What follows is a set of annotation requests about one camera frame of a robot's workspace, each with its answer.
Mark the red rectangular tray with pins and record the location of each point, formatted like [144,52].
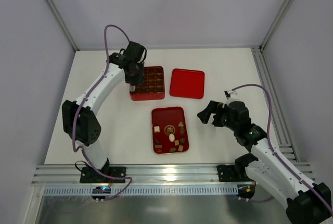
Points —
[167,119]

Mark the white square chocolate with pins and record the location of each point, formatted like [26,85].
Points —
[156,129]

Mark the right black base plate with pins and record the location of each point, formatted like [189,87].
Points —
[226,173]

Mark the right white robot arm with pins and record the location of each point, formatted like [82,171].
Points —
[304,200]

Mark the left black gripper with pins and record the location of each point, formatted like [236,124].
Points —
[133,78]

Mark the right aluminium frame rails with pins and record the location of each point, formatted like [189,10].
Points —
[279,123]

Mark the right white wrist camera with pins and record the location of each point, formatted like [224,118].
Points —
[231,96]

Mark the slotted cable duct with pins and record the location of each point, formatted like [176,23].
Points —
[142,190]

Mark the aluminium front rail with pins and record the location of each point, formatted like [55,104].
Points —
[68,174]

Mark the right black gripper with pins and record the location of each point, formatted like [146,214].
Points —
[218,115]

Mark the red box lid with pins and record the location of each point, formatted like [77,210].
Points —
[187,83]

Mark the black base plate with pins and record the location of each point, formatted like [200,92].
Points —
[119,173]
[226,173]

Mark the red compartment chocolate box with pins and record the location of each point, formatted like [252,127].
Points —
[153,87]

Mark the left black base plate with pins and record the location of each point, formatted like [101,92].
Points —
[119,173]

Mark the white oval chocolate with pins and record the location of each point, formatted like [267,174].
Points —
[171,137]

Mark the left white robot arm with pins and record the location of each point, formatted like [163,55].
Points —
[79,117]

